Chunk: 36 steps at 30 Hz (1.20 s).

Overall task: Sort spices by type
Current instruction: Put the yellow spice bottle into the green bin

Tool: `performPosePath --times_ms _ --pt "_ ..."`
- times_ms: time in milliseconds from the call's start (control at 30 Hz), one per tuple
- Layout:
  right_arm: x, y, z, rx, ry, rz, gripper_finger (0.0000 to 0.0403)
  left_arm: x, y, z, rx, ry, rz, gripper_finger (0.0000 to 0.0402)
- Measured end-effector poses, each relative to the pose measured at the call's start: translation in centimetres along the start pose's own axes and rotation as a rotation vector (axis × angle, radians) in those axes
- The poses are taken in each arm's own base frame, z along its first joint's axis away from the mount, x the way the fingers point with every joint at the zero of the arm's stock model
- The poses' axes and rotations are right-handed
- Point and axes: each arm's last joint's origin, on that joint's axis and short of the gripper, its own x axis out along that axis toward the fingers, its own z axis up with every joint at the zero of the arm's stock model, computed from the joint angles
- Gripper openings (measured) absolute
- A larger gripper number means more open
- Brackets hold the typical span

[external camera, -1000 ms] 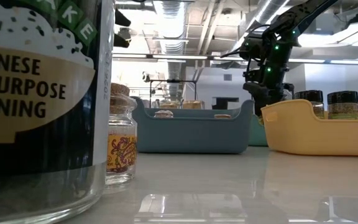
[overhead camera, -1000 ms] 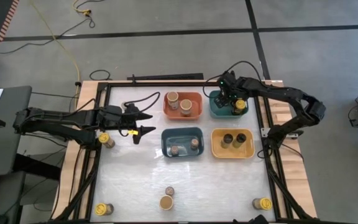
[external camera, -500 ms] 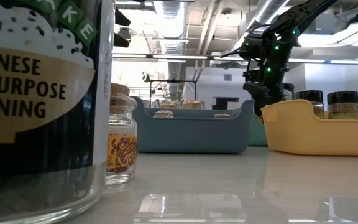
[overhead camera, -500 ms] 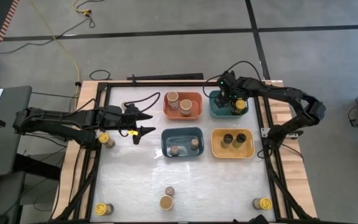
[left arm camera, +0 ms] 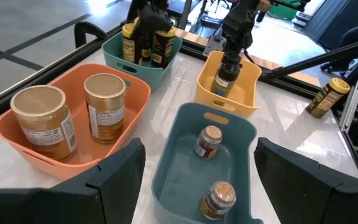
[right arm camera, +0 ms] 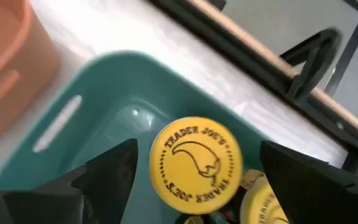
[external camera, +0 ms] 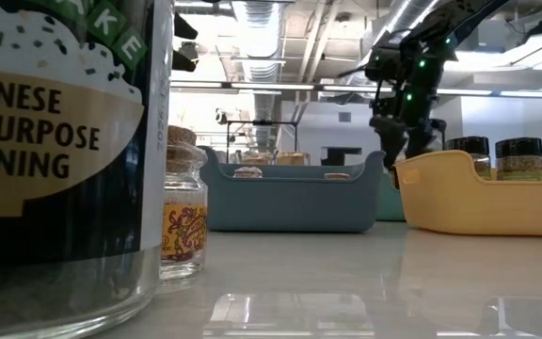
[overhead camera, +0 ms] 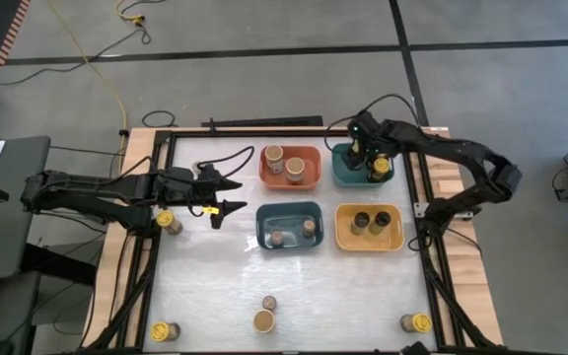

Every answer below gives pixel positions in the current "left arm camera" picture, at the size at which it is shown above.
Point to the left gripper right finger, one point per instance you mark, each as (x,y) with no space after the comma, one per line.
(322,199)

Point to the black arched bracket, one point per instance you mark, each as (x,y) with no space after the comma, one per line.
(77,35)

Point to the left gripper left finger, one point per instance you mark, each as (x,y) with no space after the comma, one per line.
(89,199)

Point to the cork-stoppered small glass jar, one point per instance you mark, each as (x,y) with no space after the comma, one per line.
(218,199)
(208,141)

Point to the teal green plastic bin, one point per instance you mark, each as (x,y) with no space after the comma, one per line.
(117,59)

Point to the silver slotted bracket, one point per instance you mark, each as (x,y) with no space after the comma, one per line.
(353,102)

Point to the orange plastic bin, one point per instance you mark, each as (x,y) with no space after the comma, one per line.
(129,102)

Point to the slate blue plastic bin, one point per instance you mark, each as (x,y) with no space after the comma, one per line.
(182,174)

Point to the tan-lid furikake glass jar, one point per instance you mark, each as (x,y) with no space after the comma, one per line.
(105,109)
(43,124)

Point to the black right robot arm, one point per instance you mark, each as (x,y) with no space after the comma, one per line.
(241,25)

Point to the black curtain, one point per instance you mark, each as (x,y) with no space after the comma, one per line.
(328,21)

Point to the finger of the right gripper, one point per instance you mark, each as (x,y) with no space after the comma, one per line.
(158,18)
(143,37)

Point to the yellow plastic bin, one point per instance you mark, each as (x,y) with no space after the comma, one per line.
(247,90)

